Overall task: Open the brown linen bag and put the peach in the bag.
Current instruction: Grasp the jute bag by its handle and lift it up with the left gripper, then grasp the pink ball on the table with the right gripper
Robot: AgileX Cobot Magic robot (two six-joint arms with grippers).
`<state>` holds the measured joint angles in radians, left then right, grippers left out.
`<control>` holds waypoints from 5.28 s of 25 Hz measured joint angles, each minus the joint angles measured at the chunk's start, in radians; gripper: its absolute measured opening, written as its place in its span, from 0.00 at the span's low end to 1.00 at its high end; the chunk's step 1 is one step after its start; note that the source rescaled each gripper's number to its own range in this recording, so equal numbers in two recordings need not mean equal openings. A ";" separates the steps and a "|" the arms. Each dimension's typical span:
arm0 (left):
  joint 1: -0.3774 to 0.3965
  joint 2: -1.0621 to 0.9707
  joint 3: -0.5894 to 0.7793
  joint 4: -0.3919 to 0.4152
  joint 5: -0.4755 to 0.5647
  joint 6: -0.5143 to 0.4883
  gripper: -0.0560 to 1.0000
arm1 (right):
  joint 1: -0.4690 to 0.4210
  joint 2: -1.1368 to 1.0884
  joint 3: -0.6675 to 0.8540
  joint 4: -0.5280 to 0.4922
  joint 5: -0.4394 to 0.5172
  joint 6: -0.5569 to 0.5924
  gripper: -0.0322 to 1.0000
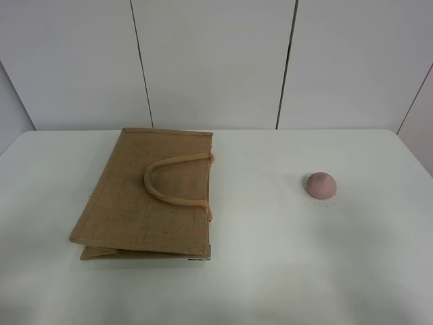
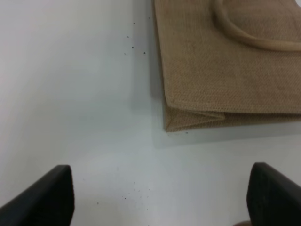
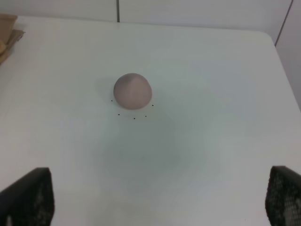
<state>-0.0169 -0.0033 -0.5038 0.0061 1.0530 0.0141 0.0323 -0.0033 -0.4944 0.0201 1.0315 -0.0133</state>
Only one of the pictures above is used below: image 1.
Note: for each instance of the brown linen tote bag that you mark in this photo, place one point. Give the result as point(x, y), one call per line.
point(152, 199)

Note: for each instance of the pink peach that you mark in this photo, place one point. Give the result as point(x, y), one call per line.
point(319, 185)

